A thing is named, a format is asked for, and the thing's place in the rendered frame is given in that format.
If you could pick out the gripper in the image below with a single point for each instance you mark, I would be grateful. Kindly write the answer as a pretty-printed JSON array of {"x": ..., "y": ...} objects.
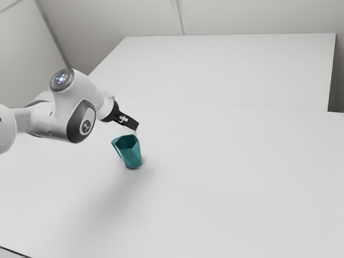
[{"x": 124, "y": 118}]

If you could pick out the teal faceted mug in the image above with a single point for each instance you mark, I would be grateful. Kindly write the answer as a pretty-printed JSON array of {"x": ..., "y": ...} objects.
[{"x": 129, "y": 151}]

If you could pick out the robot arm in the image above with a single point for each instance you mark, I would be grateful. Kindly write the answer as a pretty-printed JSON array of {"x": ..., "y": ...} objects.
[{"x": 64, "y": 113}]

